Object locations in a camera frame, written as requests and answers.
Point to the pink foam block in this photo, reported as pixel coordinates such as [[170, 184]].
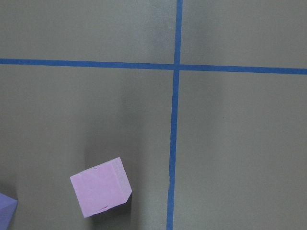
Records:
[[101, 187]]

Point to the purple foam block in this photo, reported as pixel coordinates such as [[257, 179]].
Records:
[[7, 209]]

